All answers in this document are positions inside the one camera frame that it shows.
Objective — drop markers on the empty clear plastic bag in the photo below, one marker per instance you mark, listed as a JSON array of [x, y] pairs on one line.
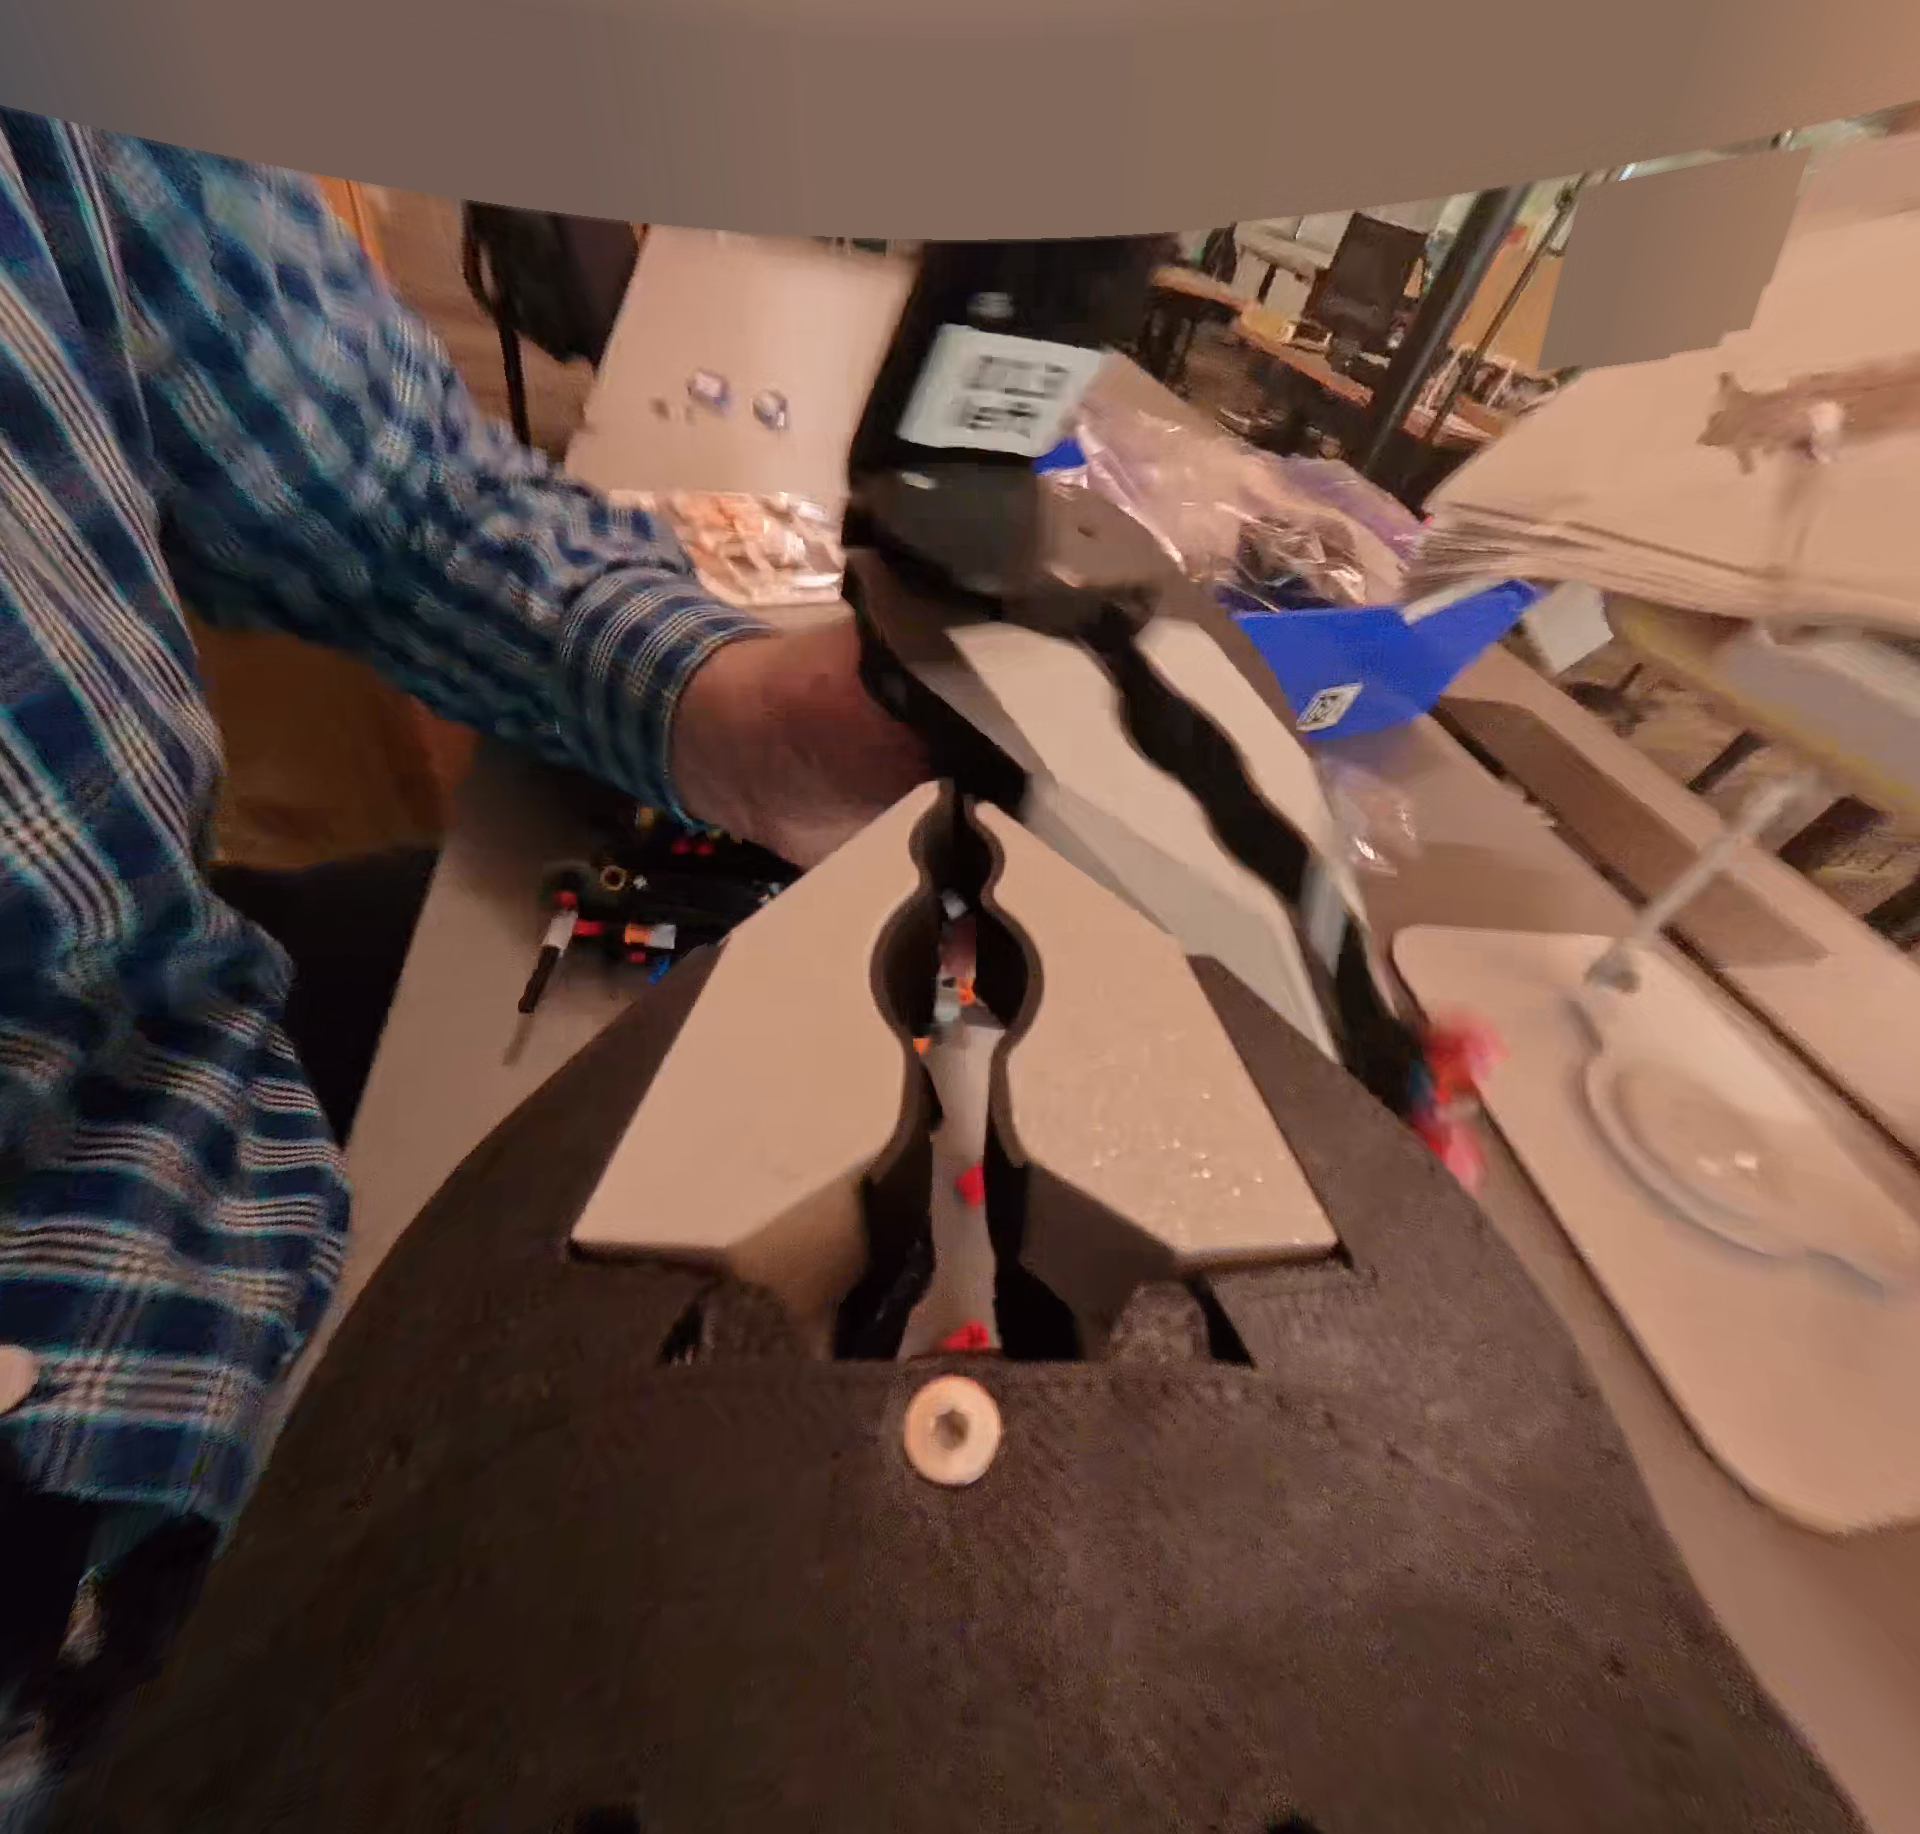
[[1373, 814]]

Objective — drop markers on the red lego pin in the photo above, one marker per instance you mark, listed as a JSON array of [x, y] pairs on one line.
[[973, 1186], [968, 1335]]

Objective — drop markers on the black rod with white band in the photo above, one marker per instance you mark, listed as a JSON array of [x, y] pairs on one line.
[[548, 957]]

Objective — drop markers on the person's left hand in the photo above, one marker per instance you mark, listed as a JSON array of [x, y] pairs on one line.
[[781, 754]]

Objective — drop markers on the lego sticker sheet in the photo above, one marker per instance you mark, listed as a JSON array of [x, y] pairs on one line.
[[750, 537]]

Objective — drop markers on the long lego chassis assembly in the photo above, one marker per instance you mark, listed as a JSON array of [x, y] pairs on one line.
[[660, 888]]

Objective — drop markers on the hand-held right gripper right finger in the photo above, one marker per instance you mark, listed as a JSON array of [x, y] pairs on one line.
[[1155, 1099]]

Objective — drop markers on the black pole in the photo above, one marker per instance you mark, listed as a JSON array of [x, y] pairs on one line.
[[1440, 334]]

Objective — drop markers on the black office chair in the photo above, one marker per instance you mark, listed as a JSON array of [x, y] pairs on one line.
[[555, 274]]

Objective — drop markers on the blue plastic bin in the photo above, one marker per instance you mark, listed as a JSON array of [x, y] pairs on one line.
[[1351, 656]]

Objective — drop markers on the person's torso in plaid shirt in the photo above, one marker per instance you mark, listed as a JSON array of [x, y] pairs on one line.
[[135, 1115]]

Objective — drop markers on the white book stand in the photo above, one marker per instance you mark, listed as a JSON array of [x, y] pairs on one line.
[[1725, 1355]]

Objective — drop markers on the person's left forearm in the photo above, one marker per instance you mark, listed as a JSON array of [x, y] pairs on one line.
[[495, 559]]

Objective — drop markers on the open lego instruction booklet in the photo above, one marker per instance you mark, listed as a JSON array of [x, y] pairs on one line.
[[1620, 498]]

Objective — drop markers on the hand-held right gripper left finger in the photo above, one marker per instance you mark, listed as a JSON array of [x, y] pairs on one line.
[[781, 1084]]

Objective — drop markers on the clear bags of lego parts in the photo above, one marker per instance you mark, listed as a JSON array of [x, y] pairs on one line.
[[1244, 498]]

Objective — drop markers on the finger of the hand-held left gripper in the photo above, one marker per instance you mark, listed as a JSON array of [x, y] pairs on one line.
[[1239, 709], [1050, 709]]

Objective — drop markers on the small blue clip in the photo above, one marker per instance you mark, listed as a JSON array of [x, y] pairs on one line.
[[771, 406], [705, 391]]

